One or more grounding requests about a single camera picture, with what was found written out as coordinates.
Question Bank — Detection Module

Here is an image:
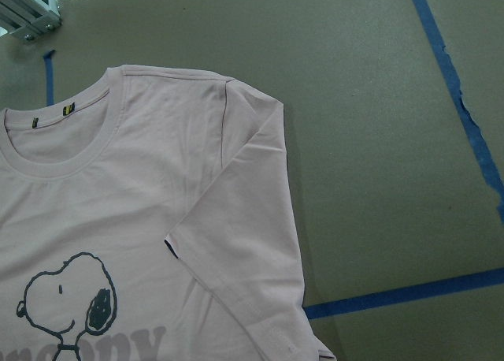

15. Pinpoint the pink Snoopy t-shirt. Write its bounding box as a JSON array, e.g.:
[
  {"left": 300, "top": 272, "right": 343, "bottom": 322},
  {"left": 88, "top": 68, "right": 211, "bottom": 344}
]
[{"left": 1, "top": 65, "right": 334, "bottom": 360}]

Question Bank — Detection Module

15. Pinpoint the brown table mat blue grid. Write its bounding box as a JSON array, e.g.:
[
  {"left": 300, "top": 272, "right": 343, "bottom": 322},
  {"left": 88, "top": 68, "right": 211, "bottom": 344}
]
[{"left": 1, "top": 0, "right": 503, "bottom": 360}]

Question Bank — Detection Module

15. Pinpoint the aluminium frame post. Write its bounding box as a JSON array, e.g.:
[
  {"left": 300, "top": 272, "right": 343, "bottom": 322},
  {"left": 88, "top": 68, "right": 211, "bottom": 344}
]
[{"left": 1, "top": 0, "right": 61, "bottom": 42}]

